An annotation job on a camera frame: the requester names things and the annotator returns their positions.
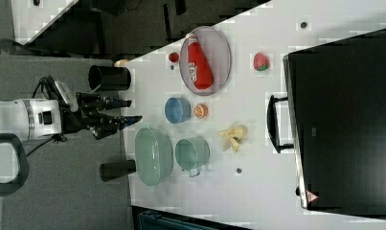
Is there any large black cylinder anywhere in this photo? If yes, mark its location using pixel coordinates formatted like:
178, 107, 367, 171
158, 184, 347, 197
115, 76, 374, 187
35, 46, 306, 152
88, 65, 131, 91

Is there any red strawberry toy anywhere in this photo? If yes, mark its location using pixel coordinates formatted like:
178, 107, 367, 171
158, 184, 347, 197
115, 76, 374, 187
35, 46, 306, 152
253, 53, 270, 71

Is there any red ketchup bottle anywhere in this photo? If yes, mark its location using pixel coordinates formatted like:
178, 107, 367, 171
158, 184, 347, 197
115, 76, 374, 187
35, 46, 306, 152
186, 33, 213, 90

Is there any grey round plate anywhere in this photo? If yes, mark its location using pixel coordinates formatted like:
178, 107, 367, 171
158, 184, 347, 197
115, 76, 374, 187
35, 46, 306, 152
179, 26, 231, 96

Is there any small red tomato toy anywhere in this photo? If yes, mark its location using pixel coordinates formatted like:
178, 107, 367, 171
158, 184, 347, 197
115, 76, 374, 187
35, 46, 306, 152
169, 52, 179, 63

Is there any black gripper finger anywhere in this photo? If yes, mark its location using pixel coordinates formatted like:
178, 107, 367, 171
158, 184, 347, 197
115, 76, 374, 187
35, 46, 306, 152
102, 116, 143, 130
103, 99, 132, 110

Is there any green colander basket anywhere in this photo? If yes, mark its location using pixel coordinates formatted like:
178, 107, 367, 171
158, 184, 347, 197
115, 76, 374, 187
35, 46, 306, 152
135, 127, 173, 187

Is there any peeled toy banana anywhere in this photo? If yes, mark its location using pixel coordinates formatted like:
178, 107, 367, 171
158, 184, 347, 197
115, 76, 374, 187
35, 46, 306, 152
217, 126, 247, 153

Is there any small black cylinder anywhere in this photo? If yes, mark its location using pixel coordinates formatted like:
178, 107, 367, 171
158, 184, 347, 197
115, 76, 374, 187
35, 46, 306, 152
100, 159, 136, 182

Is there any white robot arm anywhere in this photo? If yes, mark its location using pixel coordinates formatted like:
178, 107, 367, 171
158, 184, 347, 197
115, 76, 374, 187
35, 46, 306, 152
0, 93, 143, 142

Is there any green cup with handle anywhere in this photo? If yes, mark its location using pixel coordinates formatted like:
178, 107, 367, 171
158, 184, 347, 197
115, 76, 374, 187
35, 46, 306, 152
175, 136, 210, 177

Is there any black toaster oven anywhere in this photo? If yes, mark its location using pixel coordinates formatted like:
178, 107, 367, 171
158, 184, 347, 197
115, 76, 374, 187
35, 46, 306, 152
266, 28, 386, 219

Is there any orange slice toy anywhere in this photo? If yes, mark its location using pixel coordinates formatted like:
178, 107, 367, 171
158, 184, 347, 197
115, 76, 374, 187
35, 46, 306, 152
193, 103, 209, 119

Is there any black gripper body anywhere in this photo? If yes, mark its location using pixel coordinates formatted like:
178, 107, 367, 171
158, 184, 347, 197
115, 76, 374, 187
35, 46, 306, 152
60, 93, 104, 134

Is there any blue bowl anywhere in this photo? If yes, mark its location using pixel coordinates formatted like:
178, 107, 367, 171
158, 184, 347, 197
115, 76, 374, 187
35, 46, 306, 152
165, 98, 191, 124

